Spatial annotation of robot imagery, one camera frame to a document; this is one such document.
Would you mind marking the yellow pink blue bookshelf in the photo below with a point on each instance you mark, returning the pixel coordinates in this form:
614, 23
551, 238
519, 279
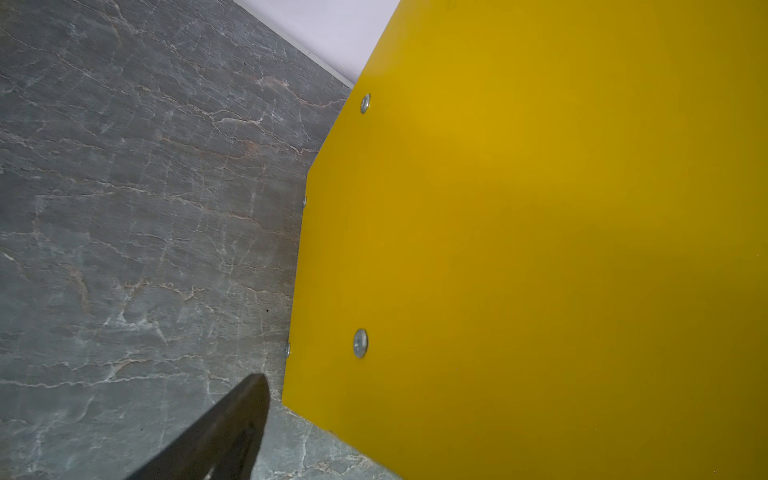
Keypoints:
534, 245

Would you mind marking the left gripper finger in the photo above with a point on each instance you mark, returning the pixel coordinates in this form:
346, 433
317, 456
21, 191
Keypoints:
221, 444

